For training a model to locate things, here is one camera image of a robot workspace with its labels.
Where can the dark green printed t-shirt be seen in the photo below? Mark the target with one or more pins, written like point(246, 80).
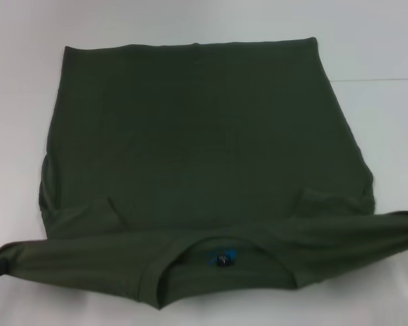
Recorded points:
point(204, 136)

